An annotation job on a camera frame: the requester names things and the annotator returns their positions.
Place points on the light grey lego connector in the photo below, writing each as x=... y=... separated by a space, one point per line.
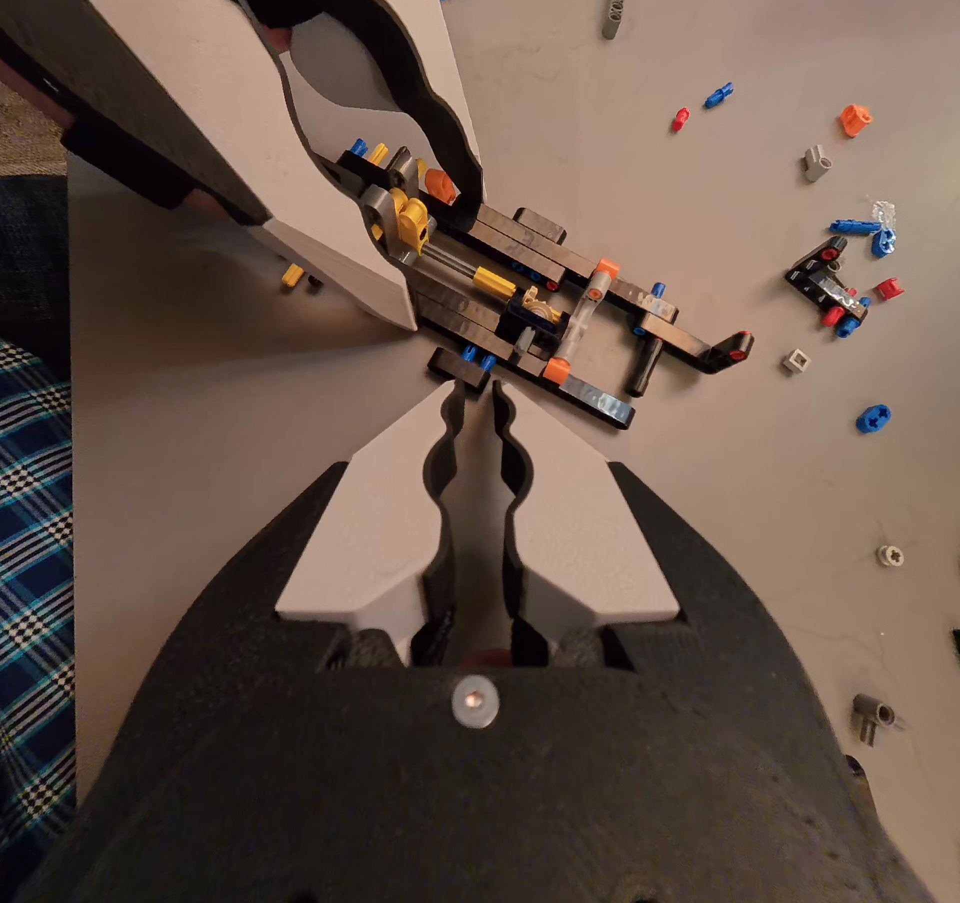
x=817 y=163

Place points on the dark grey lego connector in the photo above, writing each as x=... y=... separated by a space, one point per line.
x=870 y=712

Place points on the short red lego pin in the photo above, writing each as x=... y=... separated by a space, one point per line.
x=680 y=119

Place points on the small grey square lego piece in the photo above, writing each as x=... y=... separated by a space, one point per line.
x=797 y=361

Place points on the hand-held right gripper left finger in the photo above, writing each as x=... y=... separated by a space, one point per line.
x=367 y=535

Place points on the long blue lego pin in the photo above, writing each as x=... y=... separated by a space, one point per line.
x=855 y=226

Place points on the person's plaid shirt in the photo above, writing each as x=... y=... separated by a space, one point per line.
x=34 y=543

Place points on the blue lego bush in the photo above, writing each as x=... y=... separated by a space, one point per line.
x=883 y=243

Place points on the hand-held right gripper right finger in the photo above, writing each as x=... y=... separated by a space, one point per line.
x=592 y=535

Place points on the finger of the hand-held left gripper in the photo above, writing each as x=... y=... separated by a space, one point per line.
x=420 y=18
x=202 y=93

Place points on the red lego bush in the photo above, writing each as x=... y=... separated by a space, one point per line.
x=890 y=288

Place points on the small grey round lego piece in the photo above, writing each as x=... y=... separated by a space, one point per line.
x=890 y=556

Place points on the small black lego bracket assembly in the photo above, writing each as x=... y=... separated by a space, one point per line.
x=817 y=280

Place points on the blue round lego piece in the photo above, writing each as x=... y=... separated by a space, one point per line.
x=874 y=419

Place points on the person's dark trousers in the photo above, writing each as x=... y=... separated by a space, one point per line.
x=34 y=265

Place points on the clear plastic lego piece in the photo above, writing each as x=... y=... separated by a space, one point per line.
x=883 y=211

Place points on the black lego chassis model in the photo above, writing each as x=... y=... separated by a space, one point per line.
x=525 y=243

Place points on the short black lego beam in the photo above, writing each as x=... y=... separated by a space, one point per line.
x=454 y=368

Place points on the orange lego connector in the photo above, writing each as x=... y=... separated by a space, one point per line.
x=855 y=120

